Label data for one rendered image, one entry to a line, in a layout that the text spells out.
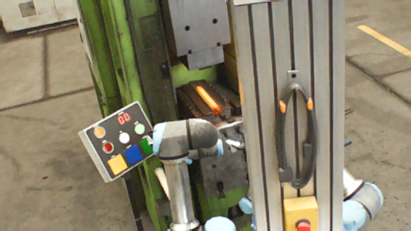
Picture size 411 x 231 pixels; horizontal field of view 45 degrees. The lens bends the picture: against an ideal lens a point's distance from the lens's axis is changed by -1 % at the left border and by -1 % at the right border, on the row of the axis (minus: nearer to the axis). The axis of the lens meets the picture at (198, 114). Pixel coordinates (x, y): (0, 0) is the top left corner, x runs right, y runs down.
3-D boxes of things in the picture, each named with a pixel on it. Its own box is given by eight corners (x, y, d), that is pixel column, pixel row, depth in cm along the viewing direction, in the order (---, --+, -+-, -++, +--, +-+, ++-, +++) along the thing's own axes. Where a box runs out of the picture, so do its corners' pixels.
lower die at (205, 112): (231, 118, 287) (229, 105, 283) (198, 128, 283) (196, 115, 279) (205, 89, 323) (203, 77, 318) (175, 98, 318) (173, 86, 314)
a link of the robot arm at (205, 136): (217, 111, 186) (221, 135, 234) (188, 115, 186) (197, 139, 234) (221, 143, 183) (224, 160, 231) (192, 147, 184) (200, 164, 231)
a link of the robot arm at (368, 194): (357, 231, 202) (264, 133, 211) (373, 209, 211) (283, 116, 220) (376, 220, 193) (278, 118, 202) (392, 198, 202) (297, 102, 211)
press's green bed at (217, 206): (268, 235, 331) (263, 178, 308) (215, 254, 323) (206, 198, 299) (234, 188, 378) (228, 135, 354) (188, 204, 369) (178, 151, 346)
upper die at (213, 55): (224, 62, 270) (222, 45, 265) (189, 71, 265) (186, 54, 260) (197, 38, 305) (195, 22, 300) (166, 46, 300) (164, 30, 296)
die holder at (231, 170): (264, 178, 308) (258, 115, 286) (206, 198, 299) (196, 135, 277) (228, 135, 355) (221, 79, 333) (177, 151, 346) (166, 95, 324)
